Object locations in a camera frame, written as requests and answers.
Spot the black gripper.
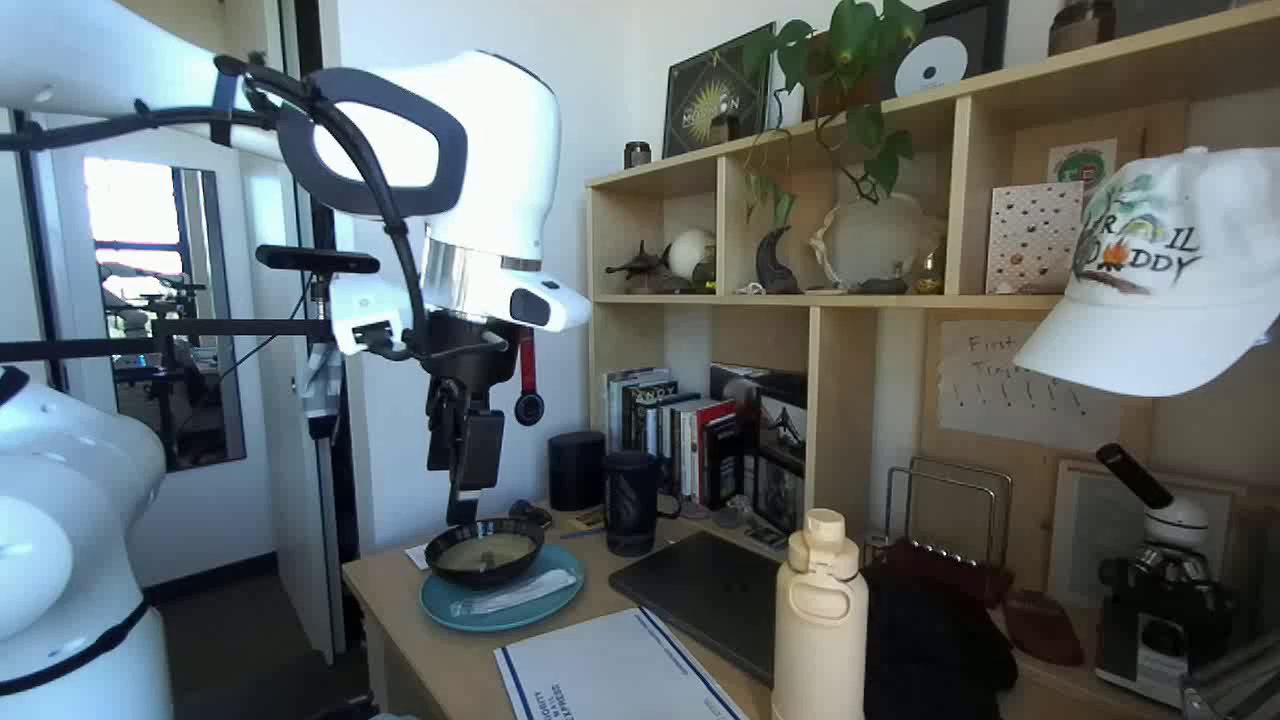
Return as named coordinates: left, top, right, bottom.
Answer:
left=421, top=312, right=523, bottom=528

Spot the cream bowl with dark rim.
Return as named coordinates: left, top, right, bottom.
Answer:
left=423, top=515, right=554, bottom=594

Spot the teal round plate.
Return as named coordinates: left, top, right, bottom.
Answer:
left=421, top=540, right=593, bottom=638

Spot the white wrapped cutlery packet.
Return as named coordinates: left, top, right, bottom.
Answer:
left=455, top=563, right=581, bottom=619

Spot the black cylinder speaker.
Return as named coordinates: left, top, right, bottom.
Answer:
left=546, top=427, right=612, bottom=515

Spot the black ribbed mug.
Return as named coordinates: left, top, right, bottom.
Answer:
left=602, top=449, right=664, bottom=558

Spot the white spine book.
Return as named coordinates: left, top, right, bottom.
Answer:
left=605, top=364, right=680, bottom=464

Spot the white paper with blue edge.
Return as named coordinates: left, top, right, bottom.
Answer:
left=493, top=604, right=750, bottom=720

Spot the dark grey laptop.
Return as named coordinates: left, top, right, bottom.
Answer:
left=605, top=528, right=793, bottom=689

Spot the red and black book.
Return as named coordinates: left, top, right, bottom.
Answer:
left=688, top=395, right=750, bottom=515

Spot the dark animal figurine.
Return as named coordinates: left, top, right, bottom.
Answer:
left=605, top=238, right=688, bottom=301

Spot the white sphere ornament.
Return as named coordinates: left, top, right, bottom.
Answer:
left=664, top=225, right=720, bottom=287

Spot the cream water bottle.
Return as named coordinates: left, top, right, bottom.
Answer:
left=767, top=505, right=875, bottom=720

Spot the light wooden shelf unit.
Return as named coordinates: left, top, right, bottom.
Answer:
left=585, top=0, right=1280, bottom=704

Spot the black curved figurine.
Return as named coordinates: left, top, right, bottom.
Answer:
left=750, top=221, right=805, bottom=301

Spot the dark framed picture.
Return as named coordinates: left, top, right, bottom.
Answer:
left=662, top=19, right=780, bottom=161

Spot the pencil drawing sheet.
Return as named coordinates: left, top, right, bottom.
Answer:
left=930, top=312, right=1151, bottom=453

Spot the brown leather object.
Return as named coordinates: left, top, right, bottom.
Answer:
left=1001, top=582, right=1091, bottom=670

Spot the green trailing potted plant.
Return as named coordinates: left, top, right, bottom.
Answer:
left=739, top=0, right=934, bottom=301

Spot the wood framed picture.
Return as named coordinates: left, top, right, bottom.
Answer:
left=1044, top=453, right=1270, bottom=630

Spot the white dotted card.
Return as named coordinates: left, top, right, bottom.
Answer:
left=986, top=181, right=1091, bottom=301

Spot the black and white microscope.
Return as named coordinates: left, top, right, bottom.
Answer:
left=1087, top=440, right=1250, bottom=712

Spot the white printed baseball cap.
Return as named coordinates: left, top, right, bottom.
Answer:
left=1011, top=145, right=1280, bottom=403

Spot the brown vase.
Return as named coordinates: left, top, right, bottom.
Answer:
left=1044, top=0, right=1123, bottom=59

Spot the grey metal stand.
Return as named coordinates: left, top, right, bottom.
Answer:
left=1178, top=636, right=1280, bottom=720

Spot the black double photo frame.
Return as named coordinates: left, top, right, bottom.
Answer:
left=744, top=369, right=813, bottom=540

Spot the black camera stand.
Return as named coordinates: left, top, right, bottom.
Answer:
left=0, top=238, right=391, bottom=403

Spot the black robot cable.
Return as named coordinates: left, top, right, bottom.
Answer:
left=0, top=50, right=436, bottom=358

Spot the metal wire rack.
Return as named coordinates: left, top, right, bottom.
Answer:
left=881, top=453, right=1020, bottom=570

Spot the framed vinyl record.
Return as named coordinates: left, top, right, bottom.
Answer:
left=888, top=0, right=1016, bottom=99

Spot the green print small frame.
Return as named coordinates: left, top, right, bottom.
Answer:
left=1044, top=136, right=1123, bottom=190

